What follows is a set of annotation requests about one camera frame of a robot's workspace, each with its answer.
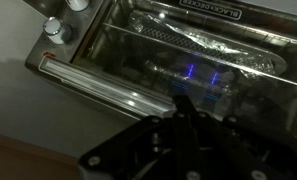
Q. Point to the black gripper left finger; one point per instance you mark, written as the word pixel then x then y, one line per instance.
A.
pixel 148 150

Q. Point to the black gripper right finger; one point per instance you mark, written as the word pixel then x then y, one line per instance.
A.
pixel 241 150

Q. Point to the foil covered oven tray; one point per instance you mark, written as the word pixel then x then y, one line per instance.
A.
pixel 201 43

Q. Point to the silver mini toaster oven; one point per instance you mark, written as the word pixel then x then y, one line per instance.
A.
pixel 83 31

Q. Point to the silver oven knob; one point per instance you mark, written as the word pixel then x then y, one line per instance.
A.
pixel 77 3
pixel 57 30

